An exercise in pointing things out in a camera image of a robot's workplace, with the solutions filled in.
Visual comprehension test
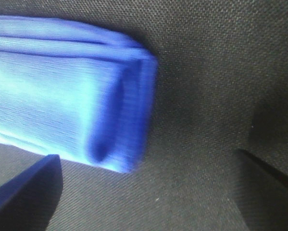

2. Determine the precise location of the blue microfiber towel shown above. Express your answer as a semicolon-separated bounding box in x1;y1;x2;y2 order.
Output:
0;15;158;173

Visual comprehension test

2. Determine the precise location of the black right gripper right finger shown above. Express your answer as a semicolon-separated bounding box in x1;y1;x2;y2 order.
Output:
232;149;288;231

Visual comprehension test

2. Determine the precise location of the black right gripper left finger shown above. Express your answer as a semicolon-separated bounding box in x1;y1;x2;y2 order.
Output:
0;154;63;231

